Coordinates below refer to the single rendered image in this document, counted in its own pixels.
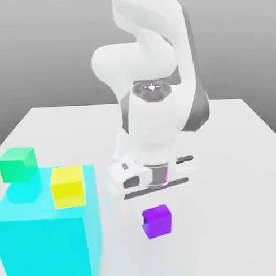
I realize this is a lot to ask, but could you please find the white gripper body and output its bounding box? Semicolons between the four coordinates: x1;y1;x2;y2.
120;174;194;210

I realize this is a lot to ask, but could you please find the small purple cube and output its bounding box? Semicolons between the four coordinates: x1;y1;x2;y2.
141;203;173;240

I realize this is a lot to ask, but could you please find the small yellow cube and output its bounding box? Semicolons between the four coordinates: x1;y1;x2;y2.
50;164;87;211

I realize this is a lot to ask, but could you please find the small green cube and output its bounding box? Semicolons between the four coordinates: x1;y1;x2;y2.
0;146;40;185

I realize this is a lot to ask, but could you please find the large cyan box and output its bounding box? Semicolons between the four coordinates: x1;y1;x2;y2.
0;163;106;276

